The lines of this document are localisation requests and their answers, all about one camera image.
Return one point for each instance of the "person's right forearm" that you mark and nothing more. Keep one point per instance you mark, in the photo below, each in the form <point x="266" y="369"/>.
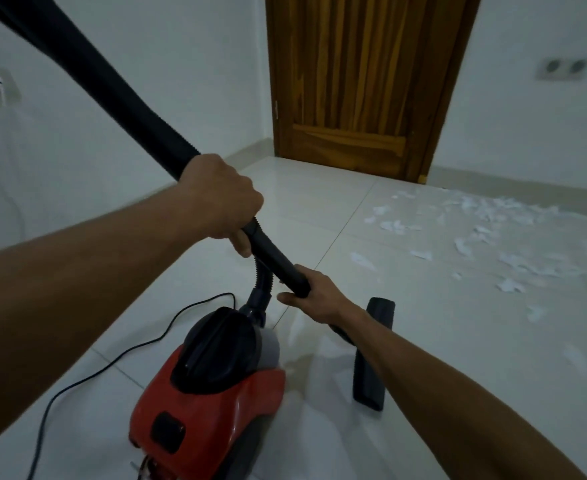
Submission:
<point x="453" y="399"/>

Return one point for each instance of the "person's left thumb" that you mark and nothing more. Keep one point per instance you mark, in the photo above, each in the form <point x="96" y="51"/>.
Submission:
<point x="241" y="244"/>

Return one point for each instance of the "black vacuum floor nozzle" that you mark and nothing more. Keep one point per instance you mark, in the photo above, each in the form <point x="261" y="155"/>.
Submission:
<point x="371" y="354"/>

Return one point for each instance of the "brown wooden door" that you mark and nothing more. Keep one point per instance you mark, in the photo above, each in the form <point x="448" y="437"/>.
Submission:
<point x="363" y="69"/>

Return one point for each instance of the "person's left forearm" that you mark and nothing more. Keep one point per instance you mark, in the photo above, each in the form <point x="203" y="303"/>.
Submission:
<point x="73" y="284"/>

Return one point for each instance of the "red and black vacuum cleaner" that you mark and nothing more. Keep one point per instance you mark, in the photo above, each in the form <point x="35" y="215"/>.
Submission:
<point x="208" y="394"/>

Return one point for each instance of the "person's left hand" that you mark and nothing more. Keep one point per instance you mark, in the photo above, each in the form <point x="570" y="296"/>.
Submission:
<point x="213" y="194"/>

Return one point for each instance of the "person's right thumb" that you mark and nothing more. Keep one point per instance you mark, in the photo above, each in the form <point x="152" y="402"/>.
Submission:
<point x="293" y="298"/>

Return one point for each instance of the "person's right hand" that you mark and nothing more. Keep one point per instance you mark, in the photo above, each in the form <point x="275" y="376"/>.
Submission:
<point x="326" y="302"/>

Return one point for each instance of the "black vacuum wand tube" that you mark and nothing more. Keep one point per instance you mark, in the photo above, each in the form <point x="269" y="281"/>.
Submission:
<point x="281" y="264"/>

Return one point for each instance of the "scatter of white paper scraps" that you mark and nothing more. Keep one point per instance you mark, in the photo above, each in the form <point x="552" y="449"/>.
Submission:
<point x="393" y="226"/>

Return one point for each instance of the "grey double wall socket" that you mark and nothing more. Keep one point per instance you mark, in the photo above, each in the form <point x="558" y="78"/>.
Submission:
<point x="563" y="68"/>

